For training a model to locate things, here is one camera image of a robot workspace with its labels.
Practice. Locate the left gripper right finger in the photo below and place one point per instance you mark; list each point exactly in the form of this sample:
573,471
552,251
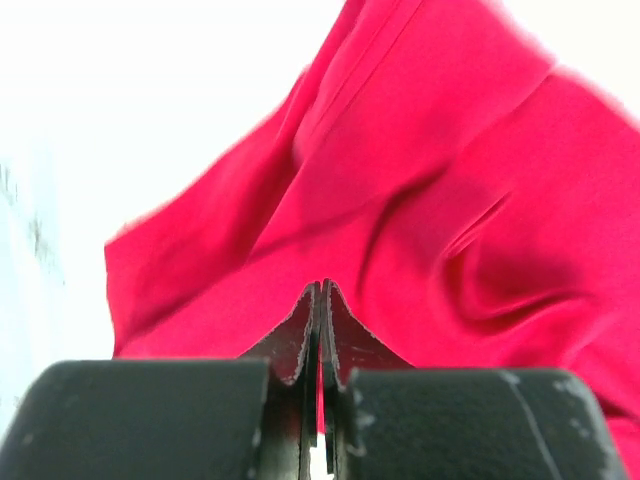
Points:
385,419

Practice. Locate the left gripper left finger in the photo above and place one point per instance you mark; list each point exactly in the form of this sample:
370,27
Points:
253,417

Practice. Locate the red t shirt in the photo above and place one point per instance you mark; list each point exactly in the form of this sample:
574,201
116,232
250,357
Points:
475,205

